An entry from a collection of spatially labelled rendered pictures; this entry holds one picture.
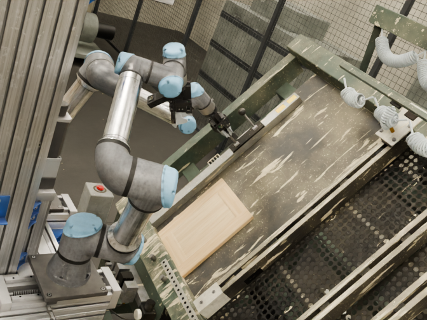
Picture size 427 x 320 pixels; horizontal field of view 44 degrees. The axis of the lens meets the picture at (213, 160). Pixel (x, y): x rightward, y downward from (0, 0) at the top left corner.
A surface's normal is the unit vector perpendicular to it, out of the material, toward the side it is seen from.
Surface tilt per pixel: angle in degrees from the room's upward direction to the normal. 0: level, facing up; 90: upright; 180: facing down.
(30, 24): 90
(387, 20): 90
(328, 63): 56
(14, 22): 90
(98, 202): 90
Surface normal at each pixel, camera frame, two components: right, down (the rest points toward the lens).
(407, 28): -0.84, -0.11
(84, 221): 0.23, -0.88
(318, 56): -0.50, -0.56
